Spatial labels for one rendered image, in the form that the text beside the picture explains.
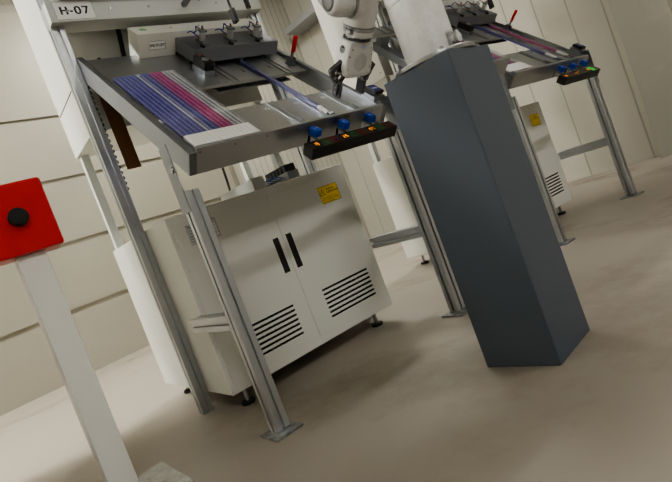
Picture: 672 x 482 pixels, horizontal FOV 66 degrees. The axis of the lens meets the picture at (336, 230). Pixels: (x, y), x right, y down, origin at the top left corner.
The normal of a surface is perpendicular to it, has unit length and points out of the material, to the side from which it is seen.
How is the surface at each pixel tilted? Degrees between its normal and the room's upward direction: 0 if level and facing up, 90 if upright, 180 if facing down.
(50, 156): 90
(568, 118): 90
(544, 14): 90
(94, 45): 90
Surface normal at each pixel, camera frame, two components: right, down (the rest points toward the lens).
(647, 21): -0.67, 0.29
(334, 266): 0.57, -0.18
